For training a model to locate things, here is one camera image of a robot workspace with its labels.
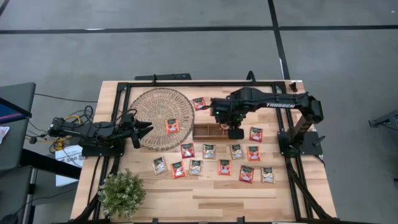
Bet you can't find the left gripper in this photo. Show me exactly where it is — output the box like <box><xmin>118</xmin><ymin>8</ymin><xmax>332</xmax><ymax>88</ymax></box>
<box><xmin>123</xmin><ymin>121</ymin><xmax>154</xmax><ymax>149</ymax></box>

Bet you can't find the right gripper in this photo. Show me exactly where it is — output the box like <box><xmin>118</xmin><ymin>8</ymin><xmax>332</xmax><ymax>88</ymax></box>
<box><xmin>211</xmin><ymin>98</ymin><xmax>247</xmax><ymax>140</ymax></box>

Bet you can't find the red strawberry tea packet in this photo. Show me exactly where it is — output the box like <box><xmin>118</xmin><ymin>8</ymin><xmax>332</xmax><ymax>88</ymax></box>
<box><xmin>180</xmin><ymin>142</ymin><xmax>195</xmax><ymax>159</ymax></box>
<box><xmin>192</xmin><ymin>96</ymin><xmax>207</xmax><ymax>111</ymax></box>
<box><xmin>238</xmin><ymin>165</ymin><xmax>255</xmax><ymax>184</ymax></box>
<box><xmin>249</xmin><ymin>126</ymin><xmax>264</xmax><ymax>143</ymax></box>

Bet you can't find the beige herbal tea packet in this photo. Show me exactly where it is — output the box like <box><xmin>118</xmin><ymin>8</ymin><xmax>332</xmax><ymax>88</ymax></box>
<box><xmin>152</xmin><ymin>156</ymin><xmax>169</xmax><ymax>175</ymax></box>
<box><xmin>230</xmin><ymin>144</ymin><xmax>244</xmax><ymax>161</ymax></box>
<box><xmin>202</xmin><ymin>144</ymin><xmax>216</xmax><ymax>160</ymax></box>
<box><xmin>261</xmin><ymin>167</ymin><xmax>275</xmax><ymax>184</ymax></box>
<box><xmin>188</xmin><ymin>159</ymin><xmax>204</xmax><ymax>177</ymax></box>

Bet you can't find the wooden tea organizer box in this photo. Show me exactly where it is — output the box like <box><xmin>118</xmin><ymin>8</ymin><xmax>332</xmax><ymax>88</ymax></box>
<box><xmin>192</xmin><ymin>123</ymin><xmax>231</xmax><ymax>141</ymax></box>

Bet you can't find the round woven straw placemat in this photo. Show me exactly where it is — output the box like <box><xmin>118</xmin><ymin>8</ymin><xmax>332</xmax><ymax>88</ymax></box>
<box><xmin>129</xmin><ymin>87</ymin><xmax>196</xmax><ymax>152</ymax></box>

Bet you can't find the flat black bar device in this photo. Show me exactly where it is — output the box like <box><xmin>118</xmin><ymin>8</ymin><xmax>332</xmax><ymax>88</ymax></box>
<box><xmin>134</xmin><ymin>73</ymin><xmax>192</xmax><ymax>82</ymax></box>

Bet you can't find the artificial green potted plant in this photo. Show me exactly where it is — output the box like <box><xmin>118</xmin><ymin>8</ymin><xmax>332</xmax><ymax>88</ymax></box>
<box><xmin>97</xmin><ymin>167</ymin><xmax>147</xmax><ymax>220</ymax></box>

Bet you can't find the white printed paper sheet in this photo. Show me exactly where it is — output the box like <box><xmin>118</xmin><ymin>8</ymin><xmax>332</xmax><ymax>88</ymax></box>
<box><xmin>55</xmin><ymin>144</ymin><xmax>85</xmax><ymax>169</ymax></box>

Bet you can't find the plain white paper sheet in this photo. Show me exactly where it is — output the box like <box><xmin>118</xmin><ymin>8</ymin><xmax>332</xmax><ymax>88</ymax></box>
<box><xmin>55</xmin><ymin>169</ymin><xmax>80</xmax><ymax>187</ymax></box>

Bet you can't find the black floor beam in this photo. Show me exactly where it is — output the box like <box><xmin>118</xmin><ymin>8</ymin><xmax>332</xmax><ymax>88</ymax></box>
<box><xmin>20</xmin><ymin>148</ymin><xmax>82</xmax><ymax>180</ymax></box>

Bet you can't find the dark grey desk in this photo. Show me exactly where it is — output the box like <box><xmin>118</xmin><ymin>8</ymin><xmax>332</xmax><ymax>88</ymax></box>
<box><xmin>0</xmin><ymin>82</ymin><xmax>37</xmax><ymax>171</ymax></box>
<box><xmin>0</xmin><ymin>164</ymin><xmax>34</xmax><ymax>224</ymax></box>

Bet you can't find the laptop with blue screen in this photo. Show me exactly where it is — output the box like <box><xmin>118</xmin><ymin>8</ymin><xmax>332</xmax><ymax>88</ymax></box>
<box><xmin>0</xmin><ymin>97</ymin><xmax>33</xmax><ymax>125</ymax></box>

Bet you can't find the small white paper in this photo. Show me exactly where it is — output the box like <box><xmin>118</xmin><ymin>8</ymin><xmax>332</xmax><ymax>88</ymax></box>
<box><xmin>0</xmin><ymin>126</ymin><xmax>10</xmax><ymax>144</ymax></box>

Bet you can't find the black computer mouse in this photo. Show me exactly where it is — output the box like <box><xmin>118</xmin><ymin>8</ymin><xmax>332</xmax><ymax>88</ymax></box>
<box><xmin>0</xmin><ymin>213</ymin><xmax>19</xmax><ymax>224</ymax></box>

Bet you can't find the yellow cable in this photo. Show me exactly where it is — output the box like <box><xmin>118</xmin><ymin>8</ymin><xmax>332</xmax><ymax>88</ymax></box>
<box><xmin>39</xmin><ymin>114</ymin><xmax>82</xmax><ymax>151</ymax></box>

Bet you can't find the thin black floor cable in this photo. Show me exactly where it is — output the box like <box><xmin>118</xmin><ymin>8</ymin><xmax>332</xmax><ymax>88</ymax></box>
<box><xmin>34</xmin><ymin>92</ymin><xmax>99</xmax><ymax>103</ymax></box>

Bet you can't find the tangled black cable bundle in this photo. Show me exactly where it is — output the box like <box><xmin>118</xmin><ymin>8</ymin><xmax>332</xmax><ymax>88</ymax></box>
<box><xmin>26</xmin><ymin>105</ymin><xmax>96</xmax><ymax>155</ymax></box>

